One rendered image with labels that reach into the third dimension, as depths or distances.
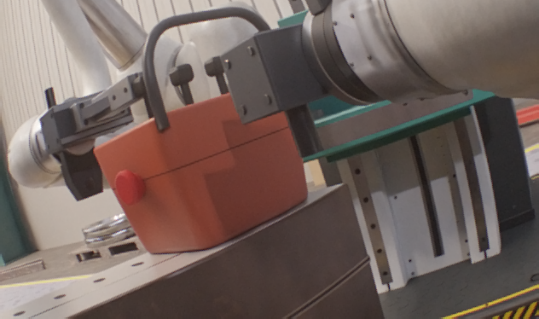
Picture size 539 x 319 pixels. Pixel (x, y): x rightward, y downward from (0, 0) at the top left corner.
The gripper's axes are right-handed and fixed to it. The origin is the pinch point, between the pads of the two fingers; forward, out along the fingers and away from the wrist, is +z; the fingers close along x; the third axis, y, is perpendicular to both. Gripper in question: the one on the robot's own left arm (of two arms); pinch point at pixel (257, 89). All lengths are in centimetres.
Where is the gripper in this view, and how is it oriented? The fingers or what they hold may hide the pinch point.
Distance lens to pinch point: 50.3
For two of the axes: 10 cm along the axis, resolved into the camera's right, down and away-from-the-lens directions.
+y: 3.3, 9.4, 0.2
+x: 8.2, -3.0, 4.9
